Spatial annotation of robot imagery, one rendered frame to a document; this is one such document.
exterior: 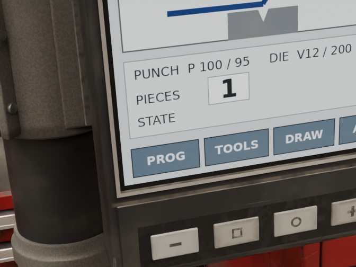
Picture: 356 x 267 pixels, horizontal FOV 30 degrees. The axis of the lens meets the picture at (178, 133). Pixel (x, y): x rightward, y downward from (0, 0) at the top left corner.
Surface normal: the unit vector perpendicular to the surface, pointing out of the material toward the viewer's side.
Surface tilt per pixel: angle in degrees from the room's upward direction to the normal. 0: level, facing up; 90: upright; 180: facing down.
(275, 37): 90
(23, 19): 90
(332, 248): 90
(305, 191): 90
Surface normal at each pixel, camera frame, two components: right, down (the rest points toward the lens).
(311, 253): 0.26, 0.33
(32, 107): -0.06, 0.36
